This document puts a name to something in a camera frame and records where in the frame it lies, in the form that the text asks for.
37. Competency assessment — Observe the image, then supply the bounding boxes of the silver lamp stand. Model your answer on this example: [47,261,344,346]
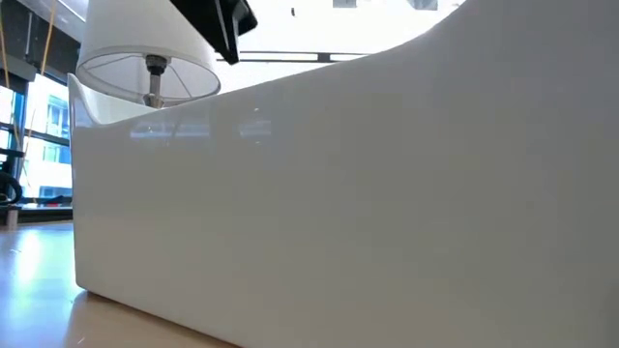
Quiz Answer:
[142,53,169,109]

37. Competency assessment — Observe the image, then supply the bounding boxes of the white plastic basket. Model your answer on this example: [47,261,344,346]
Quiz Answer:
[67,0,619,348]

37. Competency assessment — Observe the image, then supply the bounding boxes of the yellow cable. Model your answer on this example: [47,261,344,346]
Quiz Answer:
[39,0,58,78]

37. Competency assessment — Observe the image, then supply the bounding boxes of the white fabric lamp shade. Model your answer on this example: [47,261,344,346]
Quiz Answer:
[75,0,222,106]

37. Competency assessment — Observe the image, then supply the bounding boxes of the black cable loop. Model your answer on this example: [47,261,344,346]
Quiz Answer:
[0,169,24,207]

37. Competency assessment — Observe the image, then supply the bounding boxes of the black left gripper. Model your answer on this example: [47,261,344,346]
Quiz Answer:
[168,0,258,67]

